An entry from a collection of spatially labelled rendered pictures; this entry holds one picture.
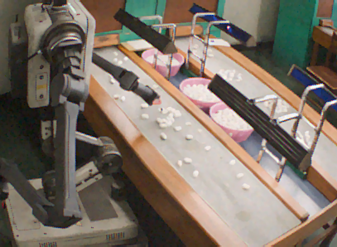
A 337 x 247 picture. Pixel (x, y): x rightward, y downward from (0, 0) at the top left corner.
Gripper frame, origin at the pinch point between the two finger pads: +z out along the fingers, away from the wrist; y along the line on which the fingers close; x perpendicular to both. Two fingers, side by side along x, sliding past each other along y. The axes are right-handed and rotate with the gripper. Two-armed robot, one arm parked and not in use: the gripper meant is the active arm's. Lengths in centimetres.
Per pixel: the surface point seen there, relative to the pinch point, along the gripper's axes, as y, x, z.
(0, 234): 15, 127, -29
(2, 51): 171, 59, -30
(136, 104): 14.1, 9.4, 1.5
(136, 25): 41.5, -23.9, -12.2
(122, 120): 0.4, 16.8, -11.8
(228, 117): -12.7, -15.1, 32.6
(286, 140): -76, -24, -11
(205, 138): -23.7, -0.7, 14.7
